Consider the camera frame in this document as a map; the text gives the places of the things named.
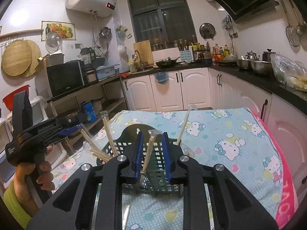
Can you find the light blue knife block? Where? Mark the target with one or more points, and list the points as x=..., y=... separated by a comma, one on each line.
x=186, y=56

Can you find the row of glass jars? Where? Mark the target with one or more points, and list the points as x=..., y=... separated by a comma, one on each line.
x=175, y=44

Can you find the white base cabinets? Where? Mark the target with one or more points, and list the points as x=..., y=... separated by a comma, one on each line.
x=191, y=88

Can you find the black microwave oven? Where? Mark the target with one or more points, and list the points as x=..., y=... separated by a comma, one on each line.
x=64, y=79

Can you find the steel kettle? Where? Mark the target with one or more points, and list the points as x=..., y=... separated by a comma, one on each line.
x=251, y=56

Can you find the glass pot lid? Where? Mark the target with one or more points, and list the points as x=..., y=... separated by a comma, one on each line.
x=54, y=42

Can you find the white plastic drawer tower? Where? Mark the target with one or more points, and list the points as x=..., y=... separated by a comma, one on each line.
x=38, y=112

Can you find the hanging steel bowl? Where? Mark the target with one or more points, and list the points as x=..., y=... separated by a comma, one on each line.
x=105, y=32

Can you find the red plastic basin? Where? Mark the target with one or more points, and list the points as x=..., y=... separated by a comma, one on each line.
x=8, y=100

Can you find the small hanging tools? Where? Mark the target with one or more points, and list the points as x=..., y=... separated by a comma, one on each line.
x=226, y=22

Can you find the blue hanging bin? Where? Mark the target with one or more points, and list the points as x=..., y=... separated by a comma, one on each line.
x=160, y=77

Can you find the dark framed window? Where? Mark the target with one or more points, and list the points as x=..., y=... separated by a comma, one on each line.
x=156, y=21

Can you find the wooden cutting board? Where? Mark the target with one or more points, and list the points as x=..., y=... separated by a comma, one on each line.
x=143, y=52

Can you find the plastic bag of vegetables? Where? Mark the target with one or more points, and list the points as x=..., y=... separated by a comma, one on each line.
x=290, y=71

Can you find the plastic-wrapped chopstick pair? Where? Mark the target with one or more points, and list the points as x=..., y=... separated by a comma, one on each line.
x=149, y=151

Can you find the steel mesh strainer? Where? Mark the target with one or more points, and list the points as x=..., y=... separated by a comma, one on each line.
x=293, y=37

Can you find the green plastic utensil holder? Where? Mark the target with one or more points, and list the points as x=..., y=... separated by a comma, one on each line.
x=120, y=147

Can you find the steel pot lid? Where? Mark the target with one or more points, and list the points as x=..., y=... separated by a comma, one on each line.
x=207, y=31

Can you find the round bamboo tray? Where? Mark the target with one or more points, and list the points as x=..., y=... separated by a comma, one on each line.
x=19, y=57

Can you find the wall sponge rack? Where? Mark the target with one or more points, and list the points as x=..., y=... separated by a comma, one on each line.
x=123, y=31

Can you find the small silver appliance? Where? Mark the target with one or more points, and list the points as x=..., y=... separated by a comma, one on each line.
x=91, y=73

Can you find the grey pot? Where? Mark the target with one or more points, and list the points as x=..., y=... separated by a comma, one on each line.
x=54, y=60

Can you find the wall socket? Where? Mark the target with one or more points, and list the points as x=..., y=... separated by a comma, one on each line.
x=234, y=35

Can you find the white hanging jug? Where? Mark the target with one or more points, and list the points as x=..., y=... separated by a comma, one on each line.
x=122, y=49

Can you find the small steel pot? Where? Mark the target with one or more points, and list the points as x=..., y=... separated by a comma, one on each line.
x=98, y=105

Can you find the person's left hand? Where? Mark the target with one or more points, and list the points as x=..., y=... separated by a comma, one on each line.
x=26, y=186

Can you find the blue canister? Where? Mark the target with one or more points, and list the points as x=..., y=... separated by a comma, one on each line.
x=88, y=111

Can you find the white countertop box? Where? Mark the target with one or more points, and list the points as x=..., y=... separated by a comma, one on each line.
x=165, y=54

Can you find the cartoon cat printed blanket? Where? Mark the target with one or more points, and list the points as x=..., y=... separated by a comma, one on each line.
x=227, y=129

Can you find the light blue plastic box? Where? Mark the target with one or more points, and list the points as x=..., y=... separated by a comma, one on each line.
x=106, y=73

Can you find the wall switch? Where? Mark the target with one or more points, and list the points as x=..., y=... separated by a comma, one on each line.
x=78, y=46

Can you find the kitchen faucet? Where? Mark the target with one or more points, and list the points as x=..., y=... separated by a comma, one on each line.
x=137, y=58

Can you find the row of hanging kitchen utensils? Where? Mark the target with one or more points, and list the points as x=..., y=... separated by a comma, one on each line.
x=300, y=26

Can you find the red packet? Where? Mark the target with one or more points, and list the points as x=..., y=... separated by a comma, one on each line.
x=125, y=74

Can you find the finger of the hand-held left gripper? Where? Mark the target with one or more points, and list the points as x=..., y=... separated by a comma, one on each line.
x=72, y=120
x=70, y=130

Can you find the pink blanket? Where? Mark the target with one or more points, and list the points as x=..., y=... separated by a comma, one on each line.
x=285, y=196

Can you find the black blender jug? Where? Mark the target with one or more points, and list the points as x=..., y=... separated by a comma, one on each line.
x=87, y=55

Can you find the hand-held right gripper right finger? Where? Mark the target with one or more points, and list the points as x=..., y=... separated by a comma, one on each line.
x=191, y=172

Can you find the black wok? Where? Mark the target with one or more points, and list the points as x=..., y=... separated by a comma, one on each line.
x=166, y=63

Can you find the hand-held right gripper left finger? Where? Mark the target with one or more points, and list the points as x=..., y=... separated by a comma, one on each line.
x=115, y=172

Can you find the wooden shelf rack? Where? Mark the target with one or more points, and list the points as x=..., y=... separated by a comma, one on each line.
x=112, y=104

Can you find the fruit wall poster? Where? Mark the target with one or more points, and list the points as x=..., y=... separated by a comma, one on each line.
x=57, y=30

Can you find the bunch of wooden chopsticks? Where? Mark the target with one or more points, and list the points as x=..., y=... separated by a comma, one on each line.
x=183, y=127

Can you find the row of sauce bottles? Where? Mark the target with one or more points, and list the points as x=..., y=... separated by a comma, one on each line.
x=220, y=54

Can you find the white water heater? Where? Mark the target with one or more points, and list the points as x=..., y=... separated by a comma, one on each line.
x=88, y=0

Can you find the black kettle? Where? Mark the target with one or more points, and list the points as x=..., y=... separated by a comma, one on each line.
x=269, y=55

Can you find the steel bowls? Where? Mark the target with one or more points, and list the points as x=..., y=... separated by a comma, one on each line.
x=254, y=67

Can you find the person's left forearm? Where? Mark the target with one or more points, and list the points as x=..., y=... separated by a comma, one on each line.
x=14, y=210

